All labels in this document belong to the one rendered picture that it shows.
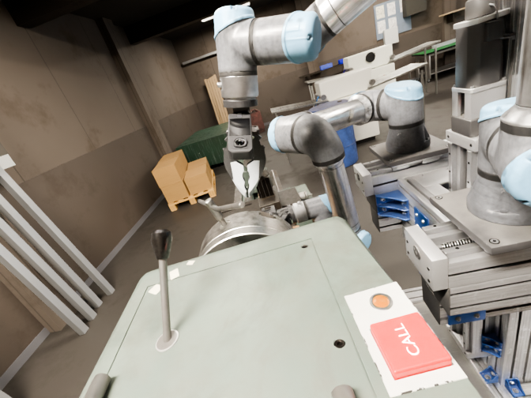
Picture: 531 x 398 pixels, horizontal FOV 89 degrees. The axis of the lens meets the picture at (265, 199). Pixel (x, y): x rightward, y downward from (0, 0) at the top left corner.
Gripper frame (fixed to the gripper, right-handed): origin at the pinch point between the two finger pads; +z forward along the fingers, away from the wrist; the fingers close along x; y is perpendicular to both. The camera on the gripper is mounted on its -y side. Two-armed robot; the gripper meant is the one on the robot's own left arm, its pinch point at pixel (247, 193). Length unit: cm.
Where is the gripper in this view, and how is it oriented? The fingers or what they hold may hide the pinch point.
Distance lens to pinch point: 61.5
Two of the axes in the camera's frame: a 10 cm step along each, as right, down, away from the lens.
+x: -10.0, 0.7, -0.5
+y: -0.7, -4.1, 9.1
